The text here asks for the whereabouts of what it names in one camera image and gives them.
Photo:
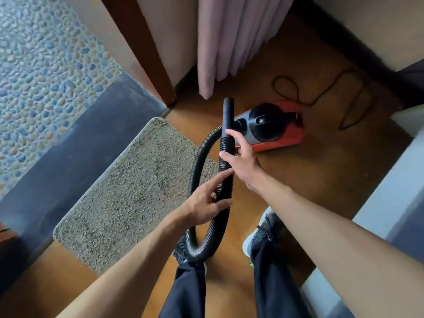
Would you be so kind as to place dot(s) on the person's right hand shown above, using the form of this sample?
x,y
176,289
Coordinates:
x,y
246,165

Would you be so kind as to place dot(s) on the person's left hand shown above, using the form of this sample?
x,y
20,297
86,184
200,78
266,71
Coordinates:
x,y
198,205

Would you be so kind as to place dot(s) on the person's right thumb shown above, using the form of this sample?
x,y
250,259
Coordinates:
x,y
227,158

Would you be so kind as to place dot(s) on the person's left thumb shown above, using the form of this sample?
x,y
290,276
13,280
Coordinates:
x,y
220,205

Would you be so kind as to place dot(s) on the person's left forearm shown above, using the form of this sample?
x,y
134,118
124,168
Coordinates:
x,y
132,264

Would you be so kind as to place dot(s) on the person's right forearm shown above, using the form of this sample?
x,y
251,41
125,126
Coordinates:
x,y
334,248

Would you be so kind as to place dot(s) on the white and black right shoe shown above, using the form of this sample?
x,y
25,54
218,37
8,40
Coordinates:
x,y
256,233

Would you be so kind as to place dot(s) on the red and black vacuum cleaner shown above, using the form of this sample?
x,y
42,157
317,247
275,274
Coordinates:
x,y
275,127

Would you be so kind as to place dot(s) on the black left shoe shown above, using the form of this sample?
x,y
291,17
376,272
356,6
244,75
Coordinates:
x,y
180,251

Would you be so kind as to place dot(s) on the beige shaggy door mat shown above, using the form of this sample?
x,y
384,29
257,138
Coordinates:
x,y
132,192

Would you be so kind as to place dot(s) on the dark trousers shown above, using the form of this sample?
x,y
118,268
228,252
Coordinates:
x,y
275,288

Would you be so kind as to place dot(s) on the pink pleated curtain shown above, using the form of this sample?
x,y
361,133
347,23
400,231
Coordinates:
x,y
232,36

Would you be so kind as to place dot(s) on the dark stone threshold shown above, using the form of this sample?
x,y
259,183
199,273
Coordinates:
x,y
76,155

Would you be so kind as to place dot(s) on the black baseboard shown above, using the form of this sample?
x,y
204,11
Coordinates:
x,y
344,39

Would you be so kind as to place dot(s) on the brown wooden door frame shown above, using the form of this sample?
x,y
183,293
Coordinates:
x,y
142,46

